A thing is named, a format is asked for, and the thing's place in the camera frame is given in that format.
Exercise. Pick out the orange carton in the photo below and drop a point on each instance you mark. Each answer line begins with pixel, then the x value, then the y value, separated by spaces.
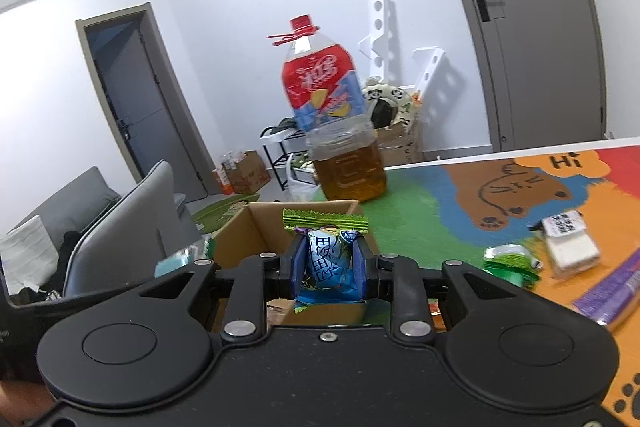
pixel 223 182

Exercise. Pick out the small printed cardboard box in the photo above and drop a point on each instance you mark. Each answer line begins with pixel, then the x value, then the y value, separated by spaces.
pixel 247 174

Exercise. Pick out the white perforated rack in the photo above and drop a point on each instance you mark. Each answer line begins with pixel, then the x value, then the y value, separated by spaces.
pixel 377 22

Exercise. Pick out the grey chair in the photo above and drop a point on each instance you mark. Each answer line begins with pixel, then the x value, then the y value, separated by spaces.
pixel 135 232

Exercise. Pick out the grey sofa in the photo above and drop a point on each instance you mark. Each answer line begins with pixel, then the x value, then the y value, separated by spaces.
pixel 65 202

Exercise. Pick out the long purple snack packet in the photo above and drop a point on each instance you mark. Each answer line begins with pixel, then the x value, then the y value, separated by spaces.
pixel 610 294

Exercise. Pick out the white plastic bag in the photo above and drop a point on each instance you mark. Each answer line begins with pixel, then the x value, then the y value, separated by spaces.
pixel 302 189

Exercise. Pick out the dark blue door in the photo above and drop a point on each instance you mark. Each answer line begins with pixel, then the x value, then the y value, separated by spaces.
pixel 135 107

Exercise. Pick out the grey door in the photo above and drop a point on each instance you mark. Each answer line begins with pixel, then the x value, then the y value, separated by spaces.
pixel 540 57

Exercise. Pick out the green floor rug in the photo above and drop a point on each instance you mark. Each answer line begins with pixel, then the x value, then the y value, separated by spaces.
pixel 220 209

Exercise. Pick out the green snack packet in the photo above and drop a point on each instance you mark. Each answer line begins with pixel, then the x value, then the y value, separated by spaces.
pixel 510 262

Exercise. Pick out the black shoe rack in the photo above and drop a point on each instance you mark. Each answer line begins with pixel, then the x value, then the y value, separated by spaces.
pixel 272 134

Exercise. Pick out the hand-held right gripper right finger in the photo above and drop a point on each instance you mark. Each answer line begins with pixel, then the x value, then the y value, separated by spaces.
pixel 359 267

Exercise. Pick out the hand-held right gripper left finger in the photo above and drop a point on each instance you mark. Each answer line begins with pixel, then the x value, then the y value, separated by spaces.
pixel 300 264

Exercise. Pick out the dark cloth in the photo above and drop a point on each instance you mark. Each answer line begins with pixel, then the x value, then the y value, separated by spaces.
pixel 67 257

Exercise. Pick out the white pillow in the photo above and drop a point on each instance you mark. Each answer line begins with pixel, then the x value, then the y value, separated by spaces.
pixel 27 252

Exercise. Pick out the white packet with black label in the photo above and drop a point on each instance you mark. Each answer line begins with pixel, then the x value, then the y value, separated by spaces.
pixel 570 247

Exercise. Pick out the colourful cartoon table mat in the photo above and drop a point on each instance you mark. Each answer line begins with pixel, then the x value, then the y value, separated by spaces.
pixel 425 227

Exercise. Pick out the blue white green-edged candy packet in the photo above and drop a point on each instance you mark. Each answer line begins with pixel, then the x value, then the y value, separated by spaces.
pixel 327 257

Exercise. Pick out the large iced tea bottle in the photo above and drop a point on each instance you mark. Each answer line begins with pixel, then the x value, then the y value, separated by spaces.
pixel 325 82

